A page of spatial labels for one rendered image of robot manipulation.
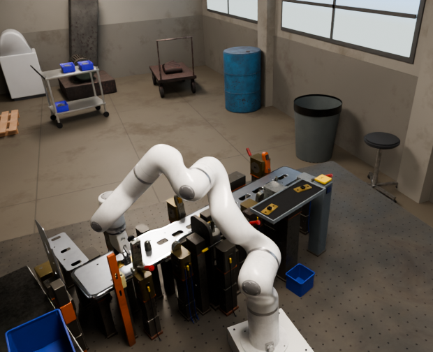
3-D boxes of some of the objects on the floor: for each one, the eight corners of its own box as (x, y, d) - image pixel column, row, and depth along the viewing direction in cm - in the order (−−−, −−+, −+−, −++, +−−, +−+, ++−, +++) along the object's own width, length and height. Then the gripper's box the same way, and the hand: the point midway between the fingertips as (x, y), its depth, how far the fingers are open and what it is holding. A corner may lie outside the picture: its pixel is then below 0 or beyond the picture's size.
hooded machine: (49, 89, 789) (31, 26, 729) (48, 96, 743) (30, 29, 683) (12, 94, 769) (-9, 30, 709) (10, 102, 723) (-12, 34, 663)
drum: (267, 109, 615) (268, 49, 570) (233, 116, 598) (231, 55, 553) (251, 99, 664) (251, 43, 619) (219, 105, 647) (216, 48, 602)
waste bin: (346, 159, 453) (352, 104, 420) (306, 168, 438) (311, 112, 405) (319, 142, 497) (323, 91, 465) (283, 150, 482) (285, 98, 449)
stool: (416, 198, 375) (429, 142, 346) (372, 213, 357) (382, 156, 328) (376, 174, 418) (385, 123, 389) (335, 187, 400) (341, 135, 371)
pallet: (-25, 121, 638) (-27, 116, 633) (22, 114, 659) (20, 109, 654) (-37, 145, 550) (-40, 140, 546) (17, 136, 571) (16, 130, 567)
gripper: (98, 221, 162) (105, 253, 170) (117, 240, 150) (125, 274, 158) (114, 214, 166) (121, 246, 174) (134, 232, 154) (140, 265, 162)
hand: (122, 257), depth 166 cm, fingers open, 8 cm apart
